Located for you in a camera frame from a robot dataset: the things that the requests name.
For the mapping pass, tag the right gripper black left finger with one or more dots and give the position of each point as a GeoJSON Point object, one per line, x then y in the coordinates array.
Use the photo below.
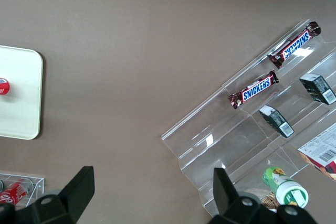
{"type": "Point", "coordinates": [73, 197]}

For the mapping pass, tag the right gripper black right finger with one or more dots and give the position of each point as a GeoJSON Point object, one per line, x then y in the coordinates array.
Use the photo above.
{"type": "Point", "coordinates": [225, 200]}

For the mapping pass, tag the tan wicker basket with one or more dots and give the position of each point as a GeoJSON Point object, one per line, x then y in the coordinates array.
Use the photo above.
{"type": "Point", "coordinates": [269, 201]}

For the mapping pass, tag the beige plastic tray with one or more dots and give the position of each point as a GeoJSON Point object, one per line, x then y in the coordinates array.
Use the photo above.
{"type": "Point", "coordinates": [21, 113]}

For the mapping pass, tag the clear acrylic bottle rack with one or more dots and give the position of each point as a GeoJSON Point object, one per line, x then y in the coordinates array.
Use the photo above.
{"type": "Point", "coordinates": [36, 187]}

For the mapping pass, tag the clear acrylic tiered stand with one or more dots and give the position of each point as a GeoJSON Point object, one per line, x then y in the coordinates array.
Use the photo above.
{"type": "Point", "coordinates": [223, 140]}

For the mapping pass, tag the red cola bottle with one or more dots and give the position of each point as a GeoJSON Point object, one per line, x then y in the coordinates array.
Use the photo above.
{"type": "Point", "coordinates": [13, 193]}

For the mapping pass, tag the green bottle white cap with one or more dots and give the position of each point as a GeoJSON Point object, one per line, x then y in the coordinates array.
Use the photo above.
{"type": "Point", "coordinates": [286, 190]}

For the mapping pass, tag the small black carton box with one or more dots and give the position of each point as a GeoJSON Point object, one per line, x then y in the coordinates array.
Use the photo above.
{"type": "Point", "coordinates": [317, 87]}
{"type": "Point", "coordinates": [277, 120]}

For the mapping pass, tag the red white barcode box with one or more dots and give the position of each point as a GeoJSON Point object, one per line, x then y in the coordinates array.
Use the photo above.
{"type": "Point", "coordinates": [320, 153]}

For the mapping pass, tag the Snickers chocolate bar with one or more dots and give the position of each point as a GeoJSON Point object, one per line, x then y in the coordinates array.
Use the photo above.
{"type": "Point", "coordinates": [253, 90]}
{"type": "Point", "coordinates": [294, 44]}

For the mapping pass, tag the red white yogurt cup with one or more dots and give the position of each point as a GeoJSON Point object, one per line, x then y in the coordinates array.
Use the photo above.
{"type": "Point", "coordinates": [4, 87]}

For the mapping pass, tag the brown table covering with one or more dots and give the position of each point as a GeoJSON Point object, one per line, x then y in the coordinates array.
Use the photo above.
{"type": "Point", "coordinates": [131, 51]}

